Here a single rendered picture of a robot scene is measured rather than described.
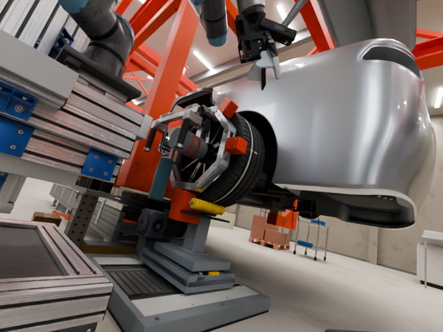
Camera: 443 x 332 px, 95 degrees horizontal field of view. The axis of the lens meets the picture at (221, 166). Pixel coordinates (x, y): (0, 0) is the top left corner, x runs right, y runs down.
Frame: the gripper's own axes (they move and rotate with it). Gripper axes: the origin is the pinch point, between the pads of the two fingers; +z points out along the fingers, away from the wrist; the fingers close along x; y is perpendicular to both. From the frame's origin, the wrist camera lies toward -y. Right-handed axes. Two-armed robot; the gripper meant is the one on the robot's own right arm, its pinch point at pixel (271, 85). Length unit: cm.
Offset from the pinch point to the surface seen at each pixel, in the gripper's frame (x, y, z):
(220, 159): -43, 18, 25
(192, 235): -54, 45, 68
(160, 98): -108, 51, -24
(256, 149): -55, -4, 26
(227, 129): -49, 10, 10
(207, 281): -32, 39, 85
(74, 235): -66, 120, 55
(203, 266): -34, 39, 77
